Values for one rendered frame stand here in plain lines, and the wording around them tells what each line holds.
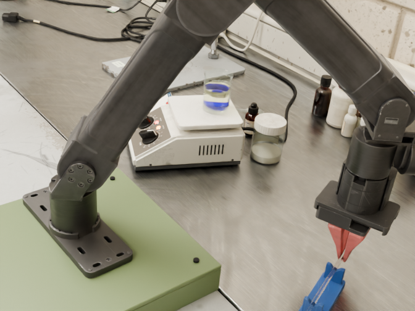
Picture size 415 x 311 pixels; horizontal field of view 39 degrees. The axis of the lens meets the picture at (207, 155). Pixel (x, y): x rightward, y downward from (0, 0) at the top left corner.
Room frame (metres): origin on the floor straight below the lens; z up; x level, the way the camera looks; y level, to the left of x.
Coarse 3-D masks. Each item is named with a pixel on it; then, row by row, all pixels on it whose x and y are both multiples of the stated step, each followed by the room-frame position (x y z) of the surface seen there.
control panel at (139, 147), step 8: (152, 112) 0.98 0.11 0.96; (160, 112) 0.97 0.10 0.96; (160, 120) 0.94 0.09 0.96; (152, 128) 0.92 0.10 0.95; (160, 128) 0.91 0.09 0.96; (136, 136) 0.92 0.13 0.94; (160, 136) 0.89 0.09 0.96; (168, 136) 0.88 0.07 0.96; (136, 144) 0.89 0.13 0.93; (144, 144) 0.88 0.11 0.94; (152, 144) 0.88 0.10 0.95; (136, 152) 0.87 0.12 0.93
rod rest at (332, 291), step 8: (328, 264) 0.62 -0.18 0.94; (328, 272) 0.62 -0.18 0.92; (336, 272) 0.61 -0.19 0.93; (344, 272) 0.61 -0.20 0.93; (320, 280) 0.61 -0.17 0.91; (336, 280) 0.61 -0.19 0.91; (344, 280) 0.62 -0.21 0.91; (312, 288) 0.59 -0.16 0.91; (328, 288) 0.60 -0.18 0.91; (336, 288) 0.60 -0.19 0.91; (312, 296) 0.58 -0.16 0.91; (328, 296) 0.58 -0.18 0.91; (336, 296) 0.58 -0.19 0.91; (304, 304) 0.55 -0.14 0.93; (320, 304) 0.54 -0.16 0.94; (328, 304) 0.57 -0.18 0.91
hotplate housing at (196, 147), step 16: (176, 128) 0.90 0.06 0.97; (224, 128) 0.92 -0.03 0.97; (240, 128) 0.92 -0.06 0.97; (128, 144) 0.92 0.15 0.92; (160, 144) 0.87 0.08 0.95; (176, 144) 0.87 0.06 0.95; (192, 144) 0.88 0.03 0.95; (208, 144) 0.89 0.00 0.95; (224, 144) 0.90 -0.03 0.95; (240, 144) 0.90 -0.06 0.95; (144, 160) 0.86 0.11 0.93; (160, 160) 0.86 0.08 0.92; (176, 160) 0.87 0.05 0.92; (192, 160) 0.88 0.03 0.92; (208, 160) 0.89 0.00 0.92; (224, 160) 0.90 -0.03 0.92
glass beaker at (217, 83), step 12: (204, 72) 0.96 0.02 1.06; (216, 72) 0.98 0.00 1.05; (228, 72) 0.97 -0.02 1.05; (204, 84) 0.95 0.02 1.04; (216, 84) 0.93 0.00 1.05; (228, 84) 0.94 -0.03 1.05; (204, 96) 0.94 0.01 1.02; (216, 96) 0.93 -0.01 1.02; (228, 96) 0.94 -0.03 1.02; (204, 108) 0.94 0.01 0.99; (216, 108) 0.93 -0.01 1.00; (228, 108) 0.95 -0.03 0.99
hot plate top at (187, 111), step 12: (180, 96) 0.99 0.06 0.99; (192, 96) 1.00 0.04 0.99; (180, 108) 0.95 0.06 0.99; (192, 108) 0.95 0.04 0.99; (180, 120) 0.90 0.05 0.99; (192, 120) 0.90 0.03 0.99; (204, 120) 0.91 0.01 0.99; (216, 120) 0.91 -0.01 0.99; (228, 120) 0.92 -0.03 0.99; (240, 120) 0.92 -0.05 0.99
